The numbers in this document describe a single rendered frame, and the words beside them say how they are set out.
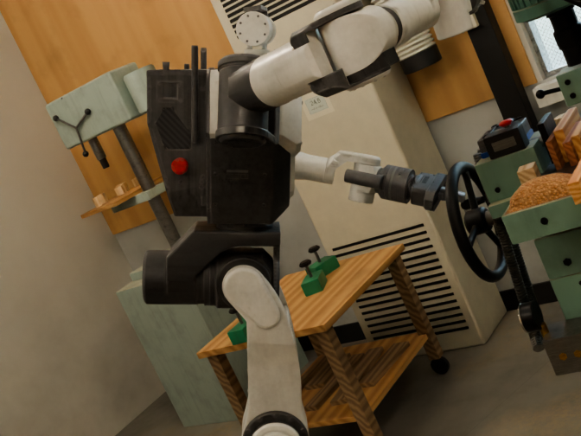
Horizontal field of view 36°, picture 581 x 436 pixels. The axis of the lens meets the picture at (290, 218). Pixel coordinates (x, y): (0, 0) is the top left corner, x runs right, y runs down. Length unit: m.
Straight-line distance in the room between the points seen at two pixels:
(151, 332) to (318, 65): 2.78
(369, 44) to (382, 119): 2.00
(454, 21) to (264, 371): 0.81
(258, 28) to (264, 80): 0.31
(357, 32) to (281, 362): 0.78
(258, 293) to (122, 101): 2.13
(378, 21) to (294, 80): 0.16
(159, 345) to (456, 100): 1.67
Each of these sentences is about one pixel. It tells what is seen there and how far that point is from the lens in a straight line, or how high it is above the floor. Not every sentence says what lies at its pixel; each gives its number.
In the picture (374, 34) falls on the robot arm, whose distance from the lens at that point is 1.38.
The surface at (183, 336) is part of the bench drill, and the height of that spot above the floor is 0.43.
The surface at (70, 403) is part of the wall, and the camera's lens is 4.49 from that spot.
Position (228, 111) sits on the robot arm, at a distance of 1.56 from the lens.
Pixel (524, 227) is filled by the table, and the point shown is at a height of 0.87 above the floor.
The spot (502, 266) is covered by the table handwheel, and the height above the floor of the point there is 0.69.
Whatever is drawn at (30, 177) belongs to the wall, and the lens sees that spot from 4.60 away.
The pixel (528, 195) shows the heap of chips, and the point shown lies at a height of 0.92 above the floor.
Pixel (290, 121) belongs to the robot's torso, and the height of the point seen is 1.22.
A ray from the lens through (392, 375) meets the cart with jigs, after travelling 3.19.
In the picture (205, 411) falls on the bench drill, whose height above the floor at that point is 0.07.
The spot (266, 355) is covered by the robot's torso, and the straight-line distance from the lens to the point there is 1.86.
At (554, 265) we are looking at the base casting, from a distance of 1.87.
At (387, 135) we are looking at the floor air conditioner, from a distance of 3.38.
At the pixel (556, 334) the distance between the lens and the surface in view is 1.87.
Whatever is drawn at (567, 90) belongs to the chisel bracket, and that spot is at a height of 1.03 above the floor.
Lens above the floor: 1.35
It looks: 10 degrees down
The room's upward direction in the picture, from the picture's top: 25 degrees counter-clockwise
